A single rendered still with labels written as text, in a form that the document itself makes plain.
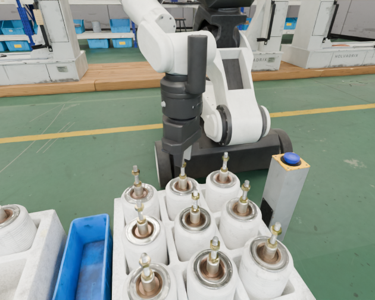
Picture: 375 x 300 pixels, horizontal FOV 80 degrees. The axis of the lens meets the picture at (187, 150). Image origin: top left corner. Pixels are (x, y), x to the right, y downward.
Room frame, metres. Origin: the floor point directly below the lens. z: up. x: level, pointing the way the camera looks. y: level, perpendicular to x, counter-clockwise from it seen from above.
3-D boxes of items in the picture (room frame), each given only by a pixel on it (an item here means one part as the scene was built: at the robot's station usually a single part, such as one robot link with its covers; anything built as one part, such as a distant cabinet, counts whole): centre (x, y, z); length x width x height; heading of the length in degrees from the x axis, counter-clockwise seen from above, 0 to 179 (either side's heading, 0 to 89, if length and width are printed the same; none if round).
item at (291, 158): (0.49, -0.28, 0.32); 0.04 x 0.04 x 0.02
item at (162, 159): (0.77, 0.11, 0.10); 0.20 x 0.05 x 0.20; 12
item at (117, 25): (5.00, 1.31, 0.36); 0.50 x 0.38 x 0.21; 12
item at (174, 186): (0.46, 0.01, 0.25); 0.08 x 0.08 x 0.01
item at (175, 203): (0.46, 0.01, 0.16); 0.10 x 0.10 x 0.18
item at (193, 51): (0.46, 0.00, 0.57); 0.11 x 0.11 x 0.11; 34
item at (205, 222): (0.35, -0.02, 0.25); 0.08 x 0.08 x 0.01
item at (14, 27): (4.63, 3.09, 0.36); 0.50 x 0.38 x 0.21; 11
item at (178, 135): (0.46, 0.01, 0.45); 0.13 x 0.10 x 0.12; 148
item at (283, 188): (0.49, -0.28, 0.16); 0.07 x 0.07 x 0.31; 15
